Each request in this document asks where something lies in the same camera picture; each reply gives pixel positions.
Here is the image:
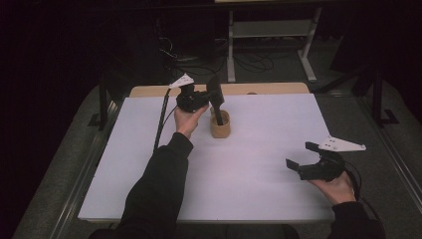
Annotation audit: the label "white metal desk frame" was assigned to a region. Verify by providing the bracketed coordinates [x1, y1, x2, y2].
[227, 7, 322, 84]

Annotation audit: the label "person's left hand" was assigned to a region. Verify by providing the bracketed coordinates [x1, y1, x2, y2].
[173, 104, 210, 139]

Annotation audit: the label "thin black cable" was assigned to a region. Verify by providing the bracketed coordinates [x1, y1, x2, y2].
[155, 105, 179, 147]

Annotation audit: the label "person's right hand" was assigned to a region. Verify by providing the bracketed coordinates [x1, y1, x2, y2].
[308, 171, 358, 206]

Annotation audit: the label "small wooden cup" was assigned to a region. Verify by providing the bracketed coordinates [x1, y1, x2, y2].
[209, 107, 232, 139]

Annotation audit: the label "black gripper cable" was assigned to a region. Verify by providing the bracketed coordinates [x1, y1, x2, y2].
[344, 168, 381, 222]

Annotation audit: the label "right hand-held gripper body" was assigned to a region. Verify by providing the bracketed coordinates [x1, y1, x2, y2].
[298, 134, 367, 183]

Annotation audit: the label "thick black cable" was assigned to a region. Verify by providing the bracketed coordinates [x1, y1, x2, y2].
[153, 88, 171, 151]

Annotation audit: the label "black floor cables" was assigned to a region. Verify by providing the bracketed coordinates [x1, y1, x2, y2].
[158, 35, 277, 77]

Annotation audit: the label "metal floor rail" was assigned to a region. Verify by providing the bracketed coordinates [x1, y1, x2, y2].
[356, 96, 422, 215]
[49, 99, 124, 239]

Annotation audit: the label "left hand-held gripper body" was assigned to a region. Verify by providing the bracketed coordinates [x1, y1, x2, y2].
[168, 73, 212, 114]

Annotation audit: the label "black metal stand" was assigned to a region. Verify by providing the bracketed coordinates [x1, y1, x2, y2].
[88, 71, 116, 130]
[315, 63, 401, 127]

